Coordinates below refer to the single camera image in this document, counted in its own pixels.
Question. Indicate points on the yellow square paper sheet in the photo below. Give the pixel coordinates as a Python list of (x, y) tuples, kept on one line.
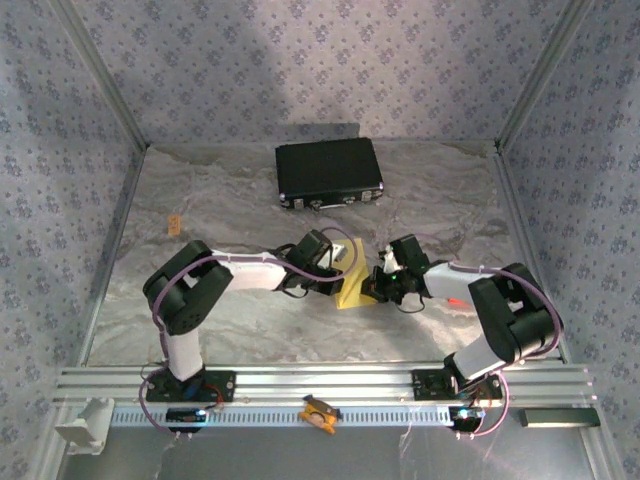
[(355, 295)]

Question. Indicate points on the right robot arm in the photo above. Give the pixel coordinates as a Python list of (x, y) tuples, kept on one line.
[(480, 360)]

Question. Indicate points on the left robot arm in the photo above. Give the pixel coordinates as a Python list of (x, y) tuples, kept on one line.
[(185, 350)]

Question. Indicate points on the small red block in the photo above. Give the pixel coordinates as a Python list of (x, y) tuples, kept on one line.
[(457, 303)]

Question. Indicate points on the black hard case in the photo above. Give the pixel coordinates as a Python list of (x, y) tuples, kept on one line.
[(325, 167)]

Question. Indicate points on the small orange tag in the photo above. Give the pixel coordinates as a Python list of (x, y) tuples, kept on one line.
[(173, 225)]

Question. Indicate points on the black controller board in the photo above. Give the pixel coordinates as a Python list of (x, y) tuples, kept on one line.
[(185, 415), (465, 415)]

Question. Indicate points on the small orange yellow gadget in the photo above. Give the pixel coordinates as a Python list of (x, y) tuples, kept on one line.
[(317, 415)]

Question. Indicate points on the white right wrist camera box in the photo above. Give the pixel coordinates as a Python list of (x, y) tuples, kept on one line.
[(390, 261)]

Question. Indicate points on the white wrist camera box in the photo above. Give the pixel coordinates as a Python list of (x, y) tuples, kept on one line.
[(341, 251), (390, 261)]

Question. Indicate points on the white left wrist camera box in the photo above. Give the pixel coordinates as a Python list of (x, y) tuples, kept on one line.
[(341, 251)]

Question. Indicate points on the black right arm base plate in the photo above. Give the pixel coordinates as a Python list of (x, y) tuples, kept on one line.
[(425, 385)]

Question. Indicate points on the aluminium front rail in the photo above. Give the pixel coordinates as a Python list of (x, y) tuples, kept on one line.
[(320, 380)]

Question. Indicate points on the aluminium side rail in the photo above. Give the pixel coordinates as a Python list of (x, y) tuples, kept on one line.
[(522, 225), (109, 250)]

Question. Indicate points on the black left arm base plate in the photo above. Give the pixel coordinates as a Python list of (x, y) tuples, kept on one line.
[(225, 387)]

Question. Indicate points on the aluminium frame post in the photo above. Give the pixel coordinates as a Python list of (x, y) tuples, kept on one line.
[(544, 75), (100, 75)]

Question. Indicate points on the white plastic bracket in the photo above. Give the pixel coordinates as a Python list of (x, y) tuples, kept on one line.
[(82, 425)]

